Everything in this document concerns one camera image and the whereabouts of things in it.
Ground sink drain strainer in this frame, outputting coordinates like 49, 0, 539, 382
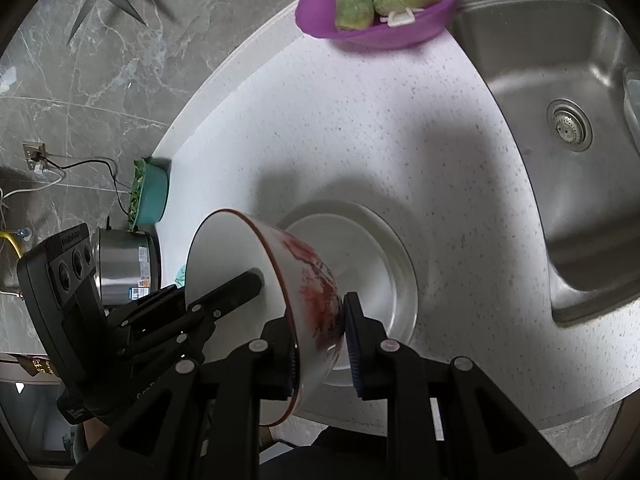
546, 99, 593, 153

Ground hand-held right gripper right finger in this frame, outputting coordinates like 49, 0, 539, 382
341, 291, 581, 480

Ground teal plastic basin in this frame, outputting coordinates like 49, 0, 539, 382
131, 156, 172, 226

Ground purple plastic bowl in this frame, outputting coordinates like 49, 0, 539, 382
295, 0, 475, 51

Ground stainless steel pot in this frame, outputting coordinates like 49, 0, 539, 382
95, 227, 162, 308

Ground wall power outlet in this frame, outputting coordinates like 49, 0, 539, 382
22, 142, 48, 175

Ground stainless steel sink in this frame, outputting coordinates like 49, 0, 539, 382
450, 0, 640, 328

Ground white plastic clip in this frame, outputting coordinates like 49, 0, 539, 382
382, 9, 417, 27

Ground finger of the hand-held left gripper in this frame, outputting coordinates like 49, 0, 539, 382
131, 284, 187, 317
186, 270, 264, 325

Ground plain white bowl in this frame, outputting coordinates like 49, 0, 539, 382
277, 199, 419, 387

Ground white bowl red floral print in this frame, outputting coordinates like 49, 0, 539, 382
185, 209, 347, 428

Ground leafy green vegetables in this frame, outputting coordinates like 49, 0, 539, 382
129, 159, 148, 226

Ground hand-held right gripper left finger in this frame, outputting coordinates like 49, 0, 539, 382
65, 317, 301, 480

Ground white bowl thin gold rim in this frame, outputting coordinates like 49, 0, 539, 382
287, 215, 392, 311

